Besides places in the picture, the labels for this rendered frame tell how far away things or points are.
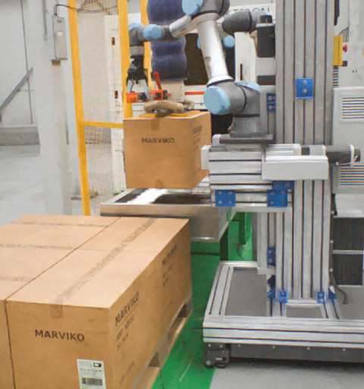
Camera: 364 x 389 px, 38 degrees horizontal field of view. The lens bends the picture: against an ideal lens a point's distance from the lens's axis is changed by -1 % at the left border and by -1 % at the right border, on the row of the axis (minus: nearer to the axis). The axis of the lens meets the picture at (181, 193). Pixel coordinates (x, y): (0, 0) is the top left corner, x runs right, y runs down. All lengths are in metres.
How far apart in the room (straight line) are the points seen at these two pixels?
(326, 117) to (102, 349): 1.39
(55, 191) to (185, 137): 1.40
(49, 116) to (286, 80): 2.02
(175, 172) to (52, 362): 1.40
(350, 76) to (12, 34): 7.46
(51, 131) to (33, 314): 2.20
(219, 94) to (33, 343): 1.18
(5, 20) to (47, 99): 9.21
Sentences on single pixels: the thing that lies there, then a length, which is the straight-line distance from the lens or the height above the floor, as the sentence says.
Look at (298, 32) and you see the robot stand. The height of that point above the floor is 1.48.
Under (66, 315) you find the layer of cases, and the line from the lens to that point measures 1.92.
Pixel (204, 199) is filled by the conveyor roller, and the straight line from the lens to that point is 3.43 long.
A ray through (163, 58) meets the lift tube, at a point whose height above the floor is 1.42.
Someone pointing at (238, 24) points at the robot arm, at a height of 1.57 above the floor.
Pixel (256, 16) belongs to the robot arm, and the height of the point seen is 1.61.
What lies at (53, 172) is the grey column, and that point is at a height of 0.66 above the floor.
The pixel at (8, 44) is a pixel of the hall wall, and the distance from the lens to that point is 13.05.
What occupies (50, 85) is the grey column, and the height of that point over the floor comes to 1.29.
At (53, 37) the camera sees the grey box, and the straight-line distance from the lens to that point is 3.89.
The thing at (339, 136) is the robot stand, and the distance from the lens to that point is 2.45.
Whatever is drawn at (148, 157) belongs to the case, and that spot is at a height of 0.87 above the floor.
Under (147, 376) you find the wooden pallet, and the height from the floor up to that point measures 0.02.
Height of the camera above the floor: 1.28
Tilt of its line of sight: 12 degrees down
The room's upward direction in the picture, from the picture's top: 2 degrees counter-clockwise
